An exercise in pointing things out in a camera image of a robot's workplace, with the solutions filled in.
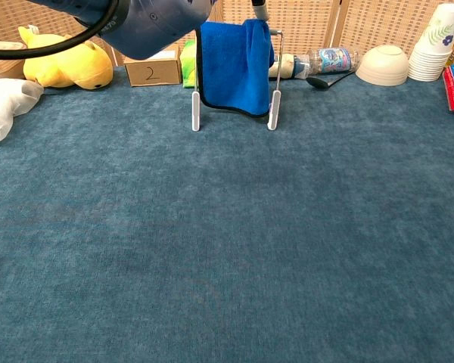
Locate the blue table carpet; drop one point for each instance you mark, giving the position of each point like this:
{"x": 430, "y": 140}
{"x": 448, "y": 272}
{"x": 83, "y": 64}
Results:
{"x": 212, "y": 246}

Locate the brown cardboard box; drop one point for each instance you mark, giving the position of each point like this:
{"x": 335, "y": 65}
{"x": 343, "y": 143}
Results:
{"x": 153, "y": 72}

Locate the black ladle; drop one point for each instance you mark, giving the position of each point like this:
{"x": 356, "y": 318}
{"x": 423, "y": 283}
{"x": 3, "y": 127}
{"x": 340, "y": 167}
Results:
{"x": 318, "y": 83}

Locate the clear plastic water bottle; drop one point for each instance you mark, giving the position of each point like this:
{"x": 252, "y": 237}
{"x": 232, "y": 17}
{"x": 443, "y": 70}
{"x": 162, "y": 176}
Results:
{"x": 333, "y": 60}

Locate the grey and blue towel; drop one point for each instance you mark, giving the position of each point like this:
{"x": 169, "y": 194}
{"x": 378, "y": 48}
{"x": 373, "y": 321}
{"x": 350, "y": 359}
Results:
{"x": 231, "y": 68}

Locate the beige lidded takeout container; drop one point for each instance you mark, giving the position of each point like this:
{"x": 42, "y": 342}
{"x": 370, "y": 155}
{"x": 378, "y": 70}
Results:
{"x": 0, "y": 68}

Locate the mayonnaise squeeze bottle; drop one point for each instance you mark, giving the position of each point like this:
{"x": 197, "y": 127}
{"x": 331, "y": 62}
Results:
{"x": 287, "y": 66}

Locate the yellow plush toy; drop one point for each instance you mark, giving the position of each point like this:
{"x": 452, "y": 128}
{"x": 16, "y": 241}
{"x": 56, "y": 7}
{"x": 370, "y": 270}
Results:
{"x": 68, "y": 64}

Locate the beige bowl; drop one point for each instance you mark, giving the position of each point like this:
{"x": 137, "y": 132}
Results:
{"x": 382, "y": 66}

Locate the metal towel rack stand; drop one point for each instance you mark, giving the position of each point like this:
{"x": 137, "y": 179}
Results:
{"x": 195, "y": 113}

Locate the green tissue pack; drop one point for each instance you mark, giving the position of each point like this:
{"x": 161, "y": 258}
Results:
{"x": 189, "y": 64}

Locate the stack of paper cups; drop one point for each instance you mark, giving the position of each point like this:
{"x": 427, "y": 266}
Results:
{"x": 431, "y": 56}

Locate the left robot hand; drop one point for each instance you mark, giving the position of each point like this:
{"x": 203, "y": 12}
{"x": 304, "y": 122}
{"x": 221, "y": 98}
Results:
{"x": 260, "y": 9}

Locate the wicker folding screen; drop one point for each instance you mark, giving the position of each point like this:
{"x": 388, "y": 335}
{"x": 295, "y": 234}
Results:
{"x": 306, "y": 22}

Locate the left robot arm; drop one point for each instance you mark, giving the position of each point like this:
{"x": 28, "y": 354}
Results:
{"x": 155, "y": 22}

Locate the white plastic bag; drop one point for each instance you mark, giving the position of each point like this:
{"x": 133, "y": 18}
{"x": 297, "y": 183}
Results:
{"x": 4, "y": 102}

